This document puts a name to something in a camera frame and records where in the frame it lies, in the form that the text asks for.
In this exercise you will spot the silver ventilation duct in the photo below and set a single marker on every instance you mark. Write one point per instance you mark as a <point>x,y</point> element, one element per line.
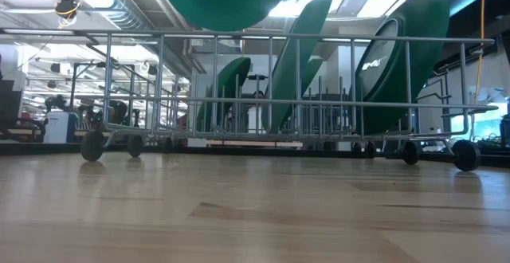
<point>123,12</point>

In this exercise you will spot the bright monitor screen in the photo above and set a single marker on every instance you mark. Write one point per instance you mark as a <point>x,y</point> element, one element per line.
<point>484,121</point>

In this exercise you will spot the green round plate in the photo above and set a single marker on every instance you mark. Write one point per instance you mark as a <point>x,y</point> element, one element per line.
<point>315,71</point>
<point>241,69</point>
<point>426,56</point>
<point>223,0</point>
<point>285,67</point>

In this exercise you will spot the black box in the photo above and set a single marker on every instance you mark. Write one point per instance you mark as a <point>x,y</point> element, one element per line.
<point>10,99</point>

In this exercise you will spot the black aluminium frame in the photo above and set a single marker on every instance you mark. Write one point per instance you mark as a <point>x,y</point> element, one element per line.
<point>259,150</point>

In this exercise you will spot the white box appliance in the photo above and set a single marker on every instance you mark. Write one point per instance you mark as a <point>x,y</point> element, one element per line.
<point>57,129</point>

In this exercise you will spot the light wooden desk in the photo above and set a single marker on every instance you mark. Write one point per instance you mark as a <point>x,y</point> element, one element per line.
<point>255,144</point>

